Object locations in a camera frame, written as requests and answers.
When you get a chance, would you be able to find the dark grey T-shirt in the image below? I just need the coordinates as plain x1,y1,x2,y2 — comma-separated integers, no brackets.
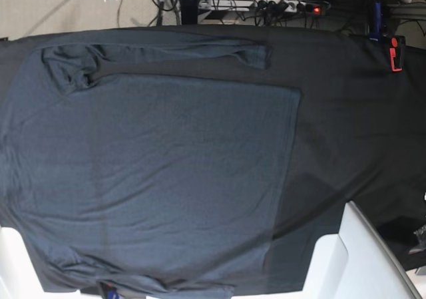
1,36,300,298

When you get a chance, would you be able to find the white power strip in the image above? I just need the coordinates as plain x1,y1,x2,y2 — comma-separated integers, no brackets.
198,0,304,12

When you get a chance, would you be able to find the black monitor stand pole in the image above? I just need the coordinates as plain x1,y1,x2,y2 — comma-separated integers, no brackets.
180,0,200,25

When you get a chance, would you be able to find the black table cloth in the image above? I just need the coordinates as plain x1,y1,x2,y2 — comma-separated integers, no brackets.
1,25,425,297

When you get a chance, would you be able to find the blue clamp at bottom edge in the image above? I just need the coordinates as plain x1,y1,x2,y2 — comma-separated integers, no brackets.
97,282,121,299

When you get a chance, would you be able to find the red and black clamp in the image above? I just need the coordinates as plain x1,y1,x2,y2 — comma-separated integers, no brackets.
389,36,406,73

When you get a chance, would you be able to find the white chair left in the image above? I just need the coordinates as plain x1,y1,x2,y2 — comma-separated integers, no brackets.
1,227,82,299

